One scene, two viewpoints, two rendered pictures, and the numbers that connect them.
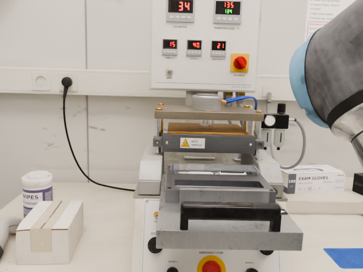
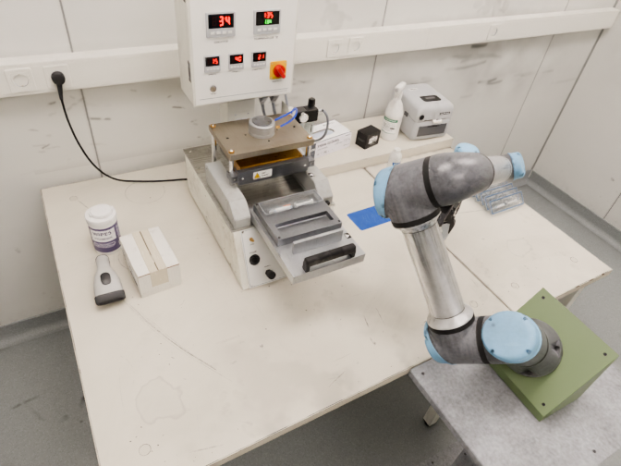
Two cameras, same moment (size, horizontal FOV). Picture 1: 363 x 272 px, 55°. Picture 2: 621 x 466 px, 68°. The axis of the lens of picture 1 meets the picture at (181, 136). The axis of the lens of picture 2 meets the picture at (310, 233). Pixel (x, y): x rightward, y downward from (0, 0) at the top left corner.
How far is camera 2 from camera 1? 0.79 m
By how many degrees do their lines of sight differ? 43
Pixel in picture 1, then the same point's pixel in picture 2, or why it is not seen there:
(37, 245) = (156, 281)
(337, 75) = (401, 211)
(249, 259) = not seen: hidden behind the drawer
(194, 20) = (235, 34)
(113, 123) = (118, 110)
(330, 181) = (340, 141)
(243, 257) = not seen: hidden behind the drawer
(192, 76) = (235, 88)
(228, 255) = not seen: hidden behind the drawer
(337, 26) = (403, 186)
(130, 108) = (137, 91)
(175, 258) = (269, 263)
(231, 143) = (291, 167)
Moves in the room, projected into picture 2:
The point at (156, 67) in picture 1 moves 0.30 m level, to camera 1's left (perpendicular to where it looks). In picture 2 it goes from (200, 85) to (89, 97)
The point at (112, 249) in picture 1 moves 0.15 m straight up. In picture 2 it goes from (201, 259) to (199, 224)
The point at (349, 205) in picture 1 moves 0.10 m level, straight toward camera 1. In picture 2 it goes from (356, 164) to (358, 177)
